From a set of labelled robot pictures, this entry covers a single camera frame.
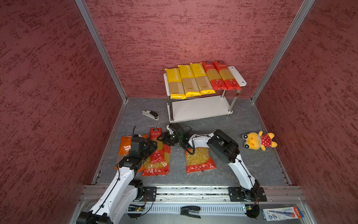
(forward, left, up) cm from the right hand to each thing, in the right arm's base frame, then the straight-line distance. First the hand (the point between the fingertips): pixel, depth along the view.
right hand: (157, 143), depth 90 cm
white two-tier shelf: (+27, -18, +2) cm, 32 cm away
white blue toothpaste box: (-40, -66, -3) cm, 77 cm away
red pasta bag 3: (-13, -28, -1) cm, 31 cm away
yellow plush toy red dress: (-2, -65, +2) cm, 65 cm away
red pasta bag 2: (-17, -1, 0) cm, 17 cm away
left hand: (-5, 0, +3) cm, 6 cm away
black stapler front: (-37, -21, -2) cm, 43 cm away
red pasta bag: (-11, -2, +4) cm, 12 cm away
